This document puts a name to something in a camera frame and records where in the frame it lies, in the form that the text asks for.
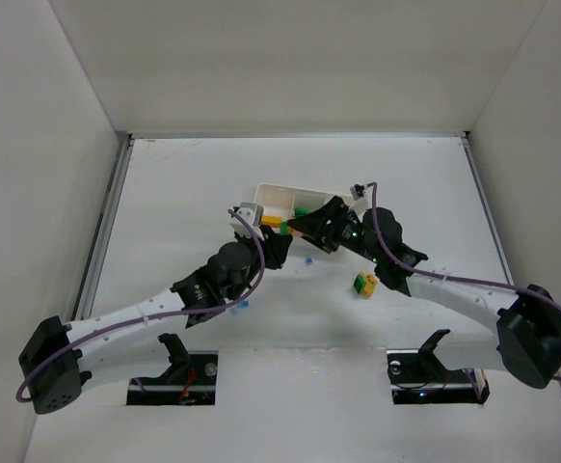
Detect green lego brick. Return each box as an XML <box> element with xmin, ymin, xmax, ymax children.
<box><xmin>293</xmin><ymin>207</ymin><xmax>310</xmax><ymax>218</ymax></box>

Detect yellow lego brick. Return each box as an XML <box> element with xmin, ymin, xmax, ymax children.
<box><xmin>260</xmin><ymin>215</ymin><xmax>283</xmax><ymax>229</ymax></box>

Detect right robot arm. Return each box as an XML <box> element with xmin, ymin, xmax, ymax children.
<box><xmin>288</xmin><ymin>197</ymin><xmax>561</xmax><ymax>389</ymax></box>

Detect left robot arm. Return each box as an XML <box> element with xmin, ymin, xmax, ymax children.
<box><xmin>15</xmin><ymin>226</ymin><xmax>293</xmax><ymax>415</ymax></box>

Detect white three-compartment plastic container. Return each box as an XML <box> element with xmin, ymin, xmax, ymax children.
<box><xmin>254</xmin><ymin>181</ymin><xmax>359</xmax><ymax>259</ymax></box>

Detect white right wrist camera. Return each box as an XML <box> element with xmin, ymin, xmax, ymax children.
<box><xmin>350</xmin><ymin>184</ymin><xmax>369</xmax><ymax>214</ymax></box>

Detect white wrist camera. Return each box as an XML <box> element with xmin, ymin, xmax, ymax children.
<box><xmin>230</xmin><ymin>203</ymin><xmax>263</xmax><ymax>237</ymax></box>
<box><xmin>350</xmin><ymin>184</ymin><xmax>369</xmax><ymax>214</ymax></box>

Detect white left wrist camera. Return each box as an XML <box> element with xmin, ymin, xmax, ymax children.
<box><xmin>230</xmin><ymin>203</ymin><xmax>263</xmax><ymax>237</ymax></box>

